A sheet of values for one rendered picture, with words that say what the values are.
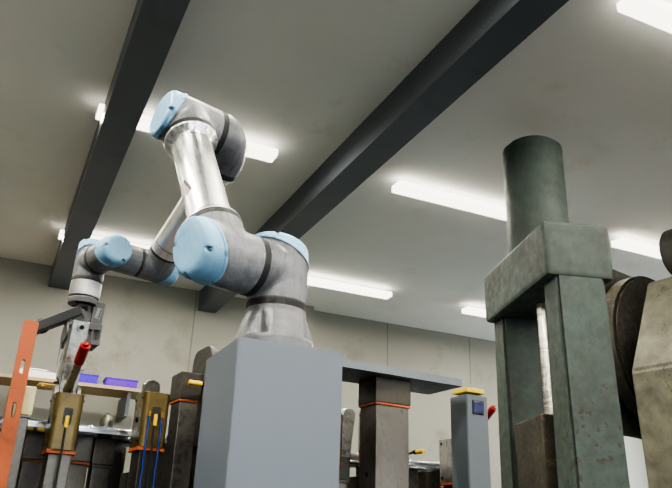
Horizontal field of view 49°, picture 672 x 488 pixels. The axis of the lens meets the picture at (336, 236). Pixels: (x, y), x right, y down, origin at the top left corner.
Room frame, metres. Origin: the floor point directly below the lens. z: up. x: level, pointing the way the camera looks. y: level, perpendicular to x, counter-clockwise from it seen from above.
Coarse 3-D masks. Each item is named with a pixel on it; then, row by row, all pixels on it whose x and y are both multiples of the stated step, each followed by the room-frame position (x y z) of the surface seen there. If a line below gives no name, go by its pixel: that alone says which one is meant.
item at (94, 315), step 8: (72, 296) 1.71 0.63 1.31; (80, 296) 1.70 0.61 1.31; (72, 304) 1.74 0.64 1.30; (80, 304) 1.72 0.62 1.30; (88, 304) 1.73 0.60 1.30; (96, 304) 1.74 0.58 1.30; (104, 304) 1.75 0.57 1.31; (88, 312) 1.74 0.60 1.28; (96, 312) 1.74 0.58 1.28; (72, 320) 1.70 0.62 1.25; (80, 320) 1.73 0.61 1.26; (88, 320) 1.74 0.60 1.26; (96, 320) 1.74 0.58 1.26; (64, 328) 1.73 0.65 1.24; (96, 328) 1.73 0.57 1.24; (64, 336) 1.71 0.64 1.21; (88, 336) 1.73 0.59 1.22; (96, 336) 1.74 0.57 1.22; (64, 344) 1.71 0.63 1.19; (96, 344) 1.73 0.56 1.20
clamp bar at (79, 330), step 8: (72, 328) 1.57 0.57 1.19; (80, 328) 1.56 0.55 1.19; (88, 328) 1.58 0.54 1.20; (72, 336) 1.57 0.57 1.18; (80, 336) 1.58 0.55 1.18; (72, 344) 1.58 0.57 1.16; (72, 352) 1.58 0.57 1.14; (64, 360) 1.59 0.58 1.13; (72, 360) 1.58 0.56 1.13; (64, 368) 1.58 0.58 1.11; (64, 376) 1.58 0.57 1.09; (72, 392) 1.60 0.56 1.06
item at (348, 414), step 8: (344, 408) 1.94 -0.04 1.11; (344, 416) 1.93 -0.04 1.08; (352, 416) 1.94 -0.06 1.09; (344, 424) 1.94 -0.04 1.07; (352, 424) 1.95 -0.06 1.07; (344, 432) 1.94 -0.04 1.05; (352, 432) 1.95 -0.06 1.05; (344, 440) 1.95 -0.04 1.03; (344, 448) 1.95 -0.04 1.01; (344, 456) 1.96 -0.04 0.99
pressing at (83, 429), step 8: (0, 416) 1.58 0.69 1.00; (0, 424) 1.68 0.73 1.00; (32, 424) 1.61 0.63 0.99; (40, 424) 1.62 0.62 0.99; (80, 424) 1.66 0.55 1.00; (80, 432) 1.77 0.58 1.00; (88, 432) 1.76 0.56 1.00; (96, 432) 1.68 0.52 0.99; (104, 432) 1.68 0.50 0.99; (112, 432) 1.69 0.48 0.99; (120, 432) 1.70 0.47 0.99; (128, 432) 1.71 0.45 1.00; (120, 440) 1.89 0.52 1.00; (128, 440) 1.88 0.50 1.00; (352, 456) 2.01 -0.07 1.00; (352, 464) 2.22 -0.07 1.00; (416, 464) 2.12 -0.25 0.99; (424, 464) 2.13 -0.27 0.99; (432, 464) 2.14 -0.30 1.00
